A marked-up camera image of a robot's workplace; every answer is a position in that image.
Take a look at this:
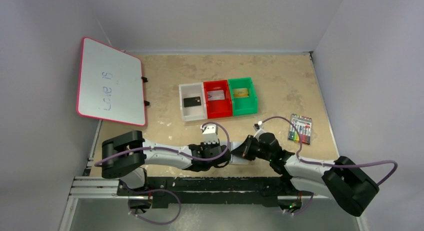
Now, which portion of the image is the beige leather card holder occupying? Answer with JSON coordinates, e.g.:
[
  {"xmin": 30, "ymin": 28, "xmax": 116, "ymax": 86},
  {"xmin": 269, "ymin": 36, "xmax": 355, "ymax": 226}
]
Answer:
[{"xmin": 226, "ymin": 141, "xmax": 249, "ymax": 165}]

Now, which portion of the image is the white plastic bin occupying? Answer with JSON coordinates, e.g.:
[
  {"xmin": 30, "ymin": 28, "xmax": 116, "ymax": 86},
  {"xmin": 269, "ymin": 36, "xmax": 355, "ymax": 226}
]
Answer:
[{"xmin": 178, "ymin": 82, "xmax": 208, "ymax": 122}]

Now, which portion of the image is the pack of coloured markers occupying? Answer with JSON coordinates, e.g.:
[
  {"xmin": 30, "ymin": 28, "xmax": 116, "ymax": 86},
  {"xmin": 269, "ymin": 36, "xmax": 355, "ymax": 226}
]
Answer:
[{"xmin": 287, "ymin": 113, "xmax": 312, "ymax": 145}]

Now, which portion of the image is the red plastic bin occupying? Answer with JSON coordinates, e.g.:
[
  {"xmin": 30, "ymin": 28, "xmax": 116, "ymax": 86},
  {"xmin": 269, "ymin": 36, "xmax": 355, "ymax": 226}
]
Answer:
[{"xmin": 203, "ymin": 79, "xmax": 233, "ymax": 119}]

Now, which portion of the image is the green plastic bin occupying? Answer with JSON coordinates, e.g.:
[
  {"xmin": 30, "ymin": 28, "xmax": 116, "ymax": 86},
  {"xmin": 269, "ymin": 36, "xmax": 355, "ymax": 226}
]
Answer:
[{"xmin": 227, "ymin": 77, "xmax": 258, "ymax": 116}]

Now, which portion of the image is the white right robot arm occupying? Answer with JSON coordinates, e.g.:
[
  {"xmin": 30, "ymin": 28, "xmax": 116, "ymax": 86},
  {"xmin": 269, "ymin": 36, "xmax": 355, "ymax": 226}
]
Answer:
[{"xmin": 231, "ymin": 132, "xmax": 380, "ymax": 217}]

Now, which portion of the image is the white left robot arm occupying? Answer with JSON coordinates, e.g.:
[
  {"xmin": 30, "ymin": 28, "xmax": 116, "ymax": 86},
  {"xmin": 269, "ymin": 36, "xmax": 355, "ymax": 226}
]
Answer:
[{"xmin": 94, "ymin": 130, "xmax": 232, "ymax": 189}]

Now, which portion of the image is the black credit card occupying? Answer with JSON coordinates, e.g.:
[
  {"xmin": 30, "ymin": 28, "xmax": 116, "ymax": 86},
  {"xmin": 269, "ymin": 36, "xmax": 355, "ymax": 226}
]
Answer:
[{"xmin": 182, "ymin": 96, "xmax": 202, "ymax": 108}]

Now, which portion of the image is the white striped credit card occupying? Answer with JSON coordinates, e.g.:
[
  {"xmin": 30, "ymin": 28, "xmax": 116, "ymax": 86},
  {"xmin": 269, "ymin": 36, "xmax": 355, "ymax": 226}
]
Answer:
[{"xmin": 206, "ymin": 90, "xmax": 226, "ymax": 101}]

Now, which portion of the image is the gold credit card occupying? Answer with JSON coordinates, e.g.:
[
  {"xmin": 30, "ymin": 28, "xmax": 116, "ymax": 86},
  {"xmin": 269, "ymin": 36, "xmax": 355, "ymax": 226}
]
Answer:
[{"xmin": 232, "ymin": 87, "xmax": 250, "ymax": 99}]

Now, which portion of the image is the pink framed whiteboard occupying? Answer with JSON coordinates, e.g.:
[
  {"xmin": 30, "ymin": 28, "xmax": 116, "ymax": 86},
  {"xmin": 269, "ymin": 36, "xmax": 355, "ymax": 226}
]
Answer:
[{"xmin": 76, "ymin": 37, "xmax": 147, "ymax": 127}]

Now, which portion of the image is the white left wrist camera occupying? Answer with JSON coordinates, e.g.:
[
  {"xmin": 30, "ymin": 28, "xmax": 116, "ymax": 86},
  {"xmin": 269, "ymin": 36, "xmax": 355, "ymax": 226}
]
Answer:
[{"xmin": 201, "ymin": 123, "xmax": 219, "ymax": 145}]

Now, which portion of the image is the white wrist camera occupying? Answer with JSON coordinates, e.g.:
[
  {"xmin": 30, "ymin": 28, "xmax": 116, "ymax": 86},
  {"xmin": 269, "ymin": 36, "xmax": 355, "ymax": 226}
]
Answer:
[
  {"xmin": 201, "ymin": 123, "xmax": 219, "ymax": 145},
  {"xmin": 253, "ymin": 121, "xmax": 266, "ymax": 138}
]

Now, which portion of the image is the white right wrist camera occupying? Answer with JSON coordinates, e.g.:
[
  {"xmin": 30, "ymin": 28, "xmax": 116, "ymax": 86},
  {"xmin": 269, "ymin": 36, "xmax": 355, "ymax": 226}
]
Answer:
[{"xmin": 253, "ymin": 121, "xmax": 266, "ymax": 138}]

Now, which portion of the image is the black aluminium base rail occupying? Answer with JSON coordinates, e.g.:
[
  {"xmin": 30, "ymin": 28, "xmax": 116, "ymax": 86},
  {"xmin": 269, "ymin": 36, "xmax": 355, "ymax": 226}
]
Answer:
[{"xmin": 67, "ymin": 175, "xmax": 362, "ymax": 211}]

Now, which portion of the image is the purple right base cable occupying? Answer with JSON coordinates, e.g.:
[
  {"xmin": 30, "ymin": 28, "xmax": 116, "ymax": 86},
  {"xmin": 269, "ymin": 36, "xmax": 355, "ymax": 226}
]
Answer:
[{"xmin": 281, "ymin": 193, "xmax": 314, "ymax": 217}]

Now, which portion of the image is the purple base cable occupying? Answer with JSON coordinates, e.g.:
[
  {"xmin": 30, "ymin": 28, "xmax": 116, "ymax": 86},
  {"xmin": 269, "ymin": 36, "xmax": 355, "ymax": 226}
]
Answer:
[
  {"xmin": 281, "ymin": 193, "xmax": 314, "ymax": 217},
  {"xmin": 127, "ymin": 188, "xmax": 182, "ymax": 225}
]

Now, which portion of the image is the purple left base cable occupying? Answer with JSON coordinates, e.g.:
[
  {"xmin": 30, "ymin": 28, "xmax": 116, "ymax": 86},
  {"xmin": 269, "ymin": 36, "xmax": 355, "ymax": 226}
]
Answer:
[{"xmin": 127, "ymin": 188, "xmax": 182, "ymax": 225}]

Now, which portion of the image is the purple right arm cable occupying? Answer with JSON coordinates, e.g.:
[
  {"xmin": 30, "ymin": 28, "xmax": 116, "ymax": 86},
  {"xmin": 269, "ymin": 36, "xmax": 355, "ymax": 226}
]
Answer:
[{"xmin": 259, "ymin": 116, "xmax": 398, "ymax": 187}]

